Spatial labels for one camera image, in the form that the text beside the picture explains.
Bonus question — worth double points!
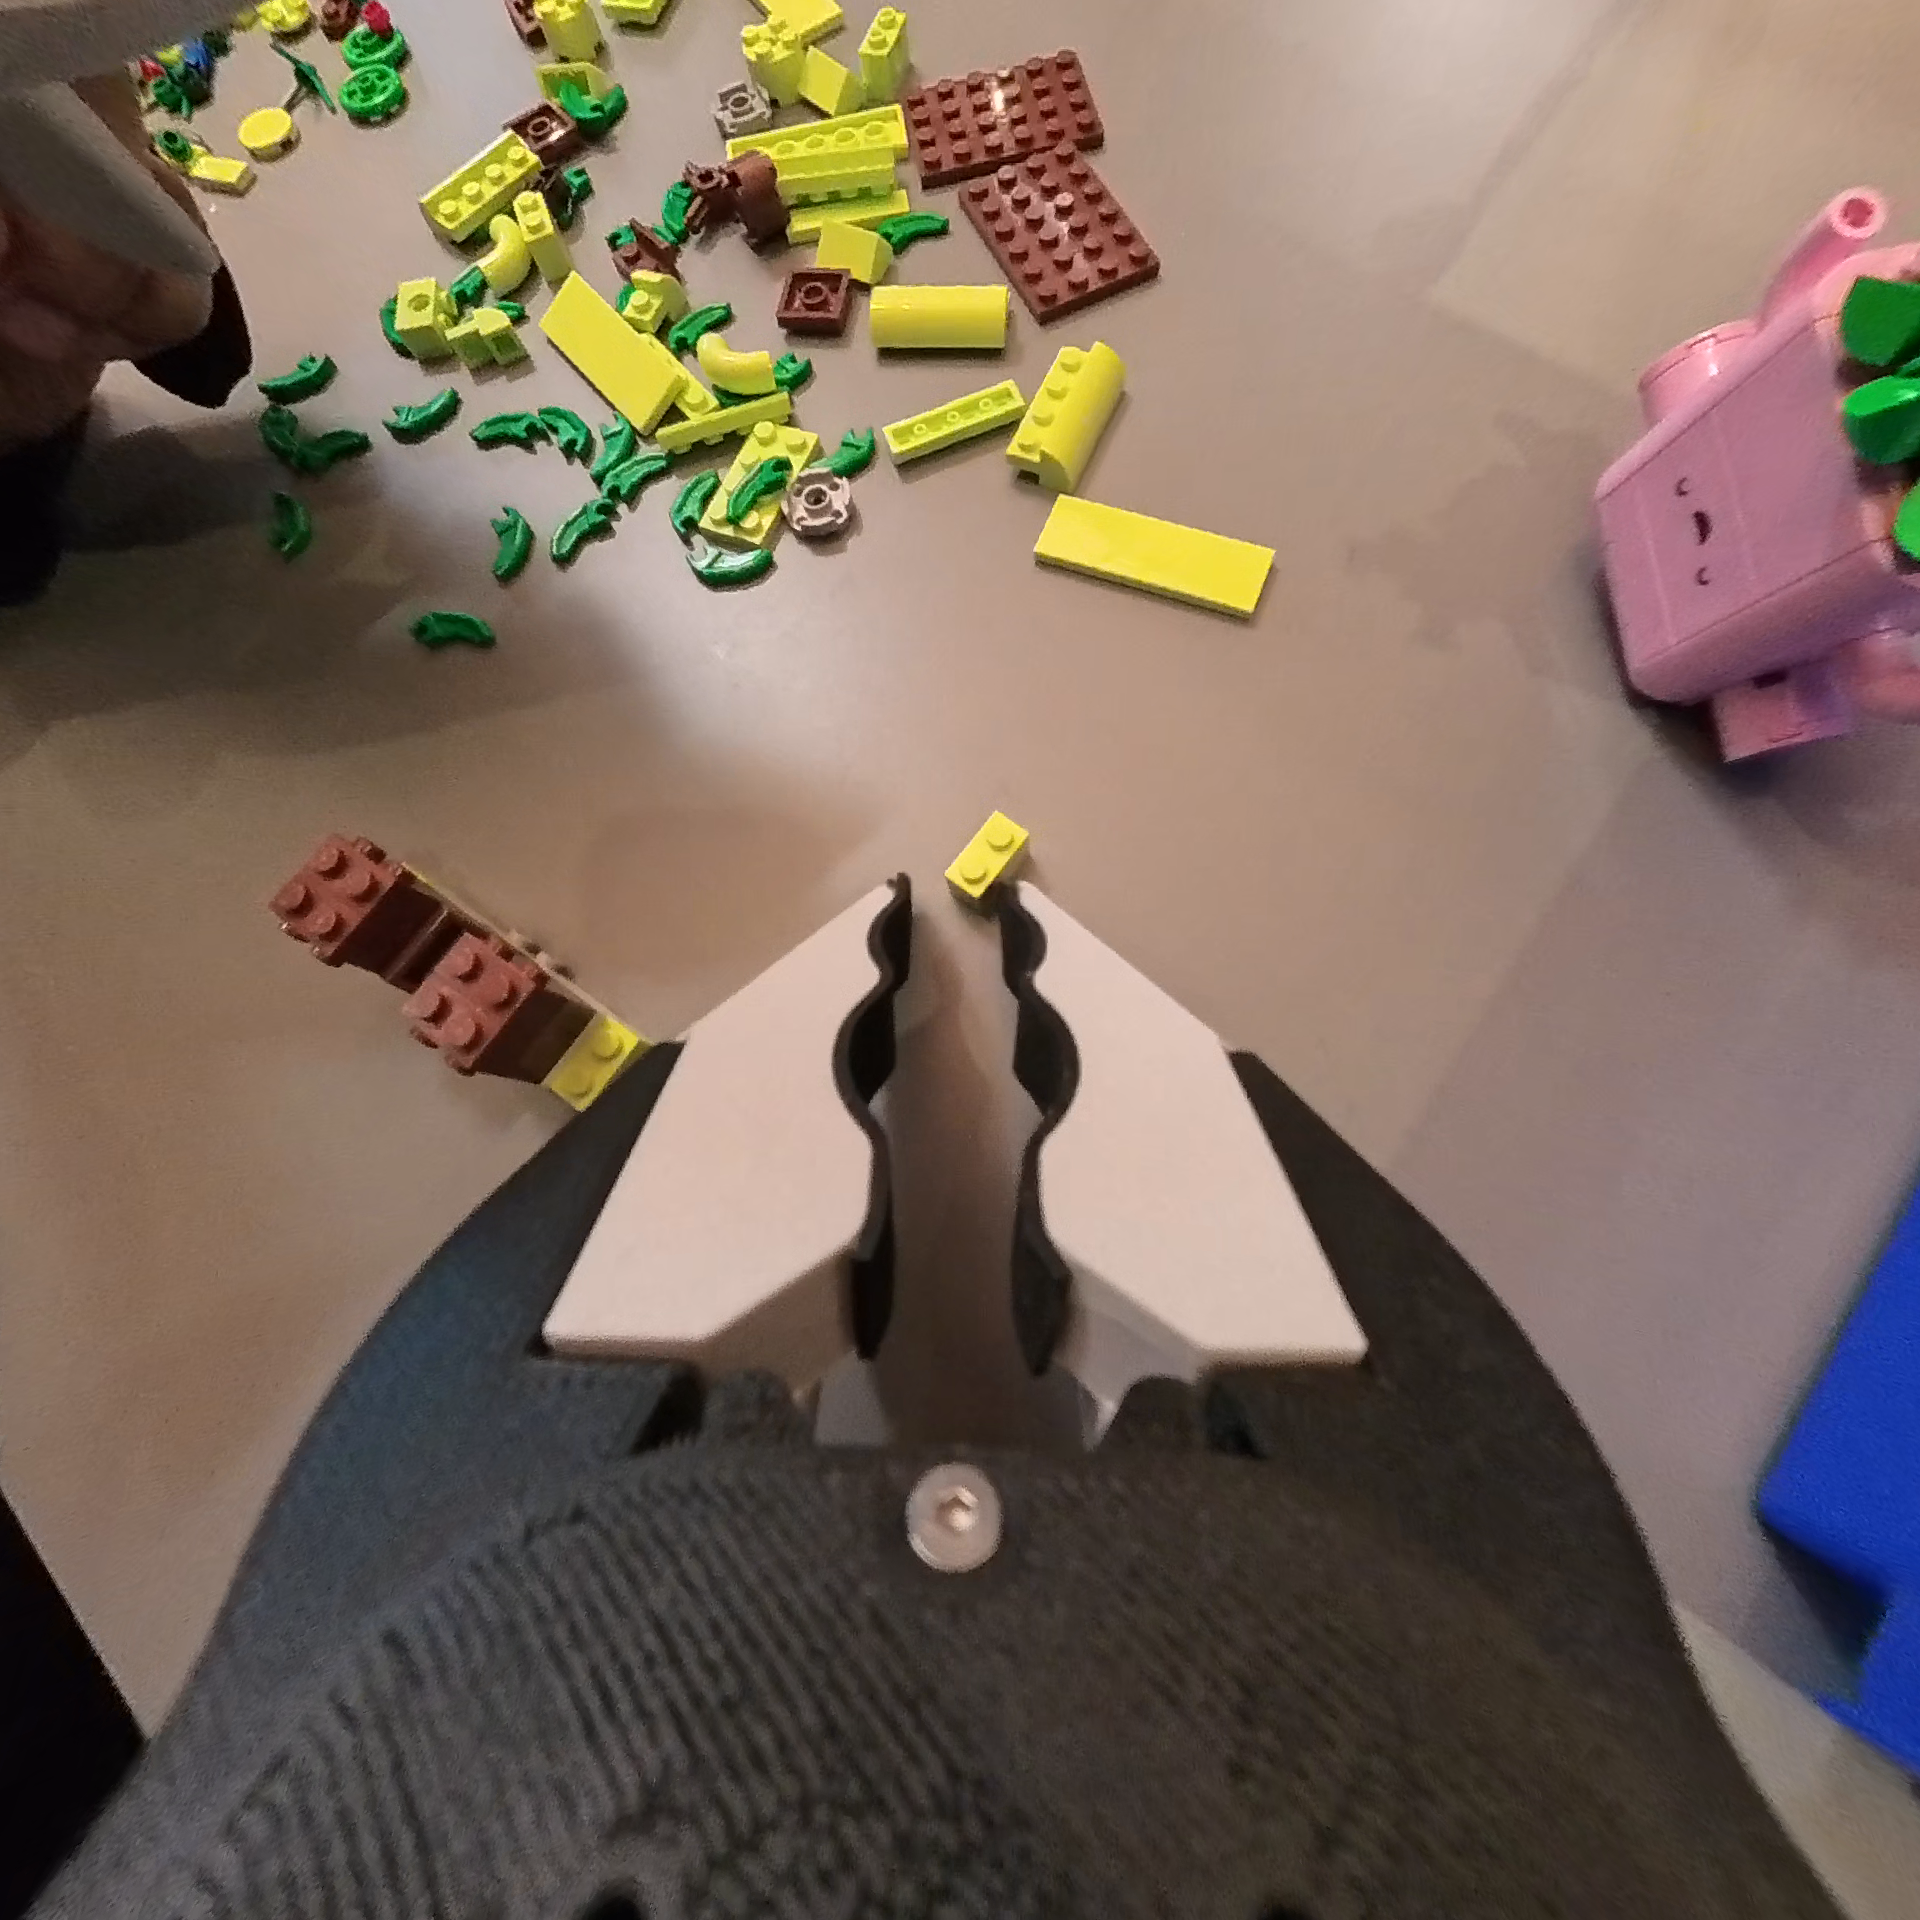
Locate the brown and lime brick assembly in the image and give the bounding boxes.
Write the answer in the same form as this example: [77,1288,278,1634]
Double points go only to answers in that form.
[269,832,648,1115]

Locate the scattered green leaf pieces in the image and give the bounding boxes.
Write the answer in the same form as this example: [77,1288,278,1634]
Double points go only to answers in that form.
[256,66,952,652]

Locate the pink toy pot with plant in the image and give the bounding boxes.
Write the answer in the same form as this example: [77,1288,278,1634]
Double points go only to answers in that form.
[1593,188,1920,763]

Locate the blue plastic bin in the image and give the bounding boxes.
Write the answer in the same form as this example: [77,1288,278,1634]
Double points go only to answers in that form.
[1755,1246,1920,1742]

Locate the large brown studded plate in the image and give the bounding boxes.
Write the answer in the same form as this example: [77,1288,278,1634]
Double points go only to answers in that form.
[902,48,1109,189]
[960,146,1162,324]

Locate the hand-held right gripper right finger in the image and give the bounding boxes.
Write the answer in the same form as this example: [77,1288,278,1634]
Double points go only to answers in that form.
[995,879,1371,1452]

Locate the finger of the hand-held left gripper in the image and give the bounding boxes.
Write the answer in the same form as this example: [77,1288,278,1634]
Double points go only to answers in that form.
[0,82,254,408]
[0,0,264,72]

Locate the lime narrow studded plate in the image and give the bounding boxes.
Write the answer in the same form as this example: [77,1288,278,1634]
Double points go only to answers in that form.
[656,391,793,458]
[881,381,1027,461]

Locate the short lime flat tile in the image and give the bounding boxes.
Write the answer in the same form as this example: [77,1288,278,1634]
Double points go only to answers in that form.
[1030,496,1277,621]

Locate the lime curved slope brick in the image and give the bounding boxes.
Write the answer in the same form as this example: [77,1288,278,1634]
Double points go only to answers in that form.
[871,282,1009,357]

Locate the pile of tiny colourful pieces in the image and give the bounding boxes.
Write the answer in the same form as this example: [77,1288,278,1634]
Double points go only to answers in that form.
[131,0,413,197]

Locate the long lime flat tile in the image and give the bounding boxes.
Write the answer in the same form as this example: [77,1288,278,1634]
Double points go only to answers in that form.
[536,270,695,440]

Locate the pile of assorted toy bricks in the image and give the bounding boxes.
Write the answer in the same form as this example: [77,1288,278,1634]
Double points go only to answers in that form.
[382,0,917,452]

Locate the small lime toy brick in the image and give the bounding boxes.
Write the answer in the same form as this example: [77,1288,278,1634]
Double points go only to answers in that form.
[943,808,1040,904]

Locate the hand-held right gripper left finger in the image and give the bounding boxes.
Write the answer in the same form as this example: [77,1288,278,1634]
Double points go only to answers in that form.
[543,872,917,1448]

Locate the person's left hand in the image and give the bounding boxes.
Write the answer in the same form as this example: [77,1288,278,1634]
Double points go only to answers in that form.
[0,194,211,444]

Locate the lime wide studded plate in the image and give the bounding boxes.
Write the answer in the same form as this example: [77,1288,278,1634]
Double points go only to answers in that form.
[702,421,824,543]

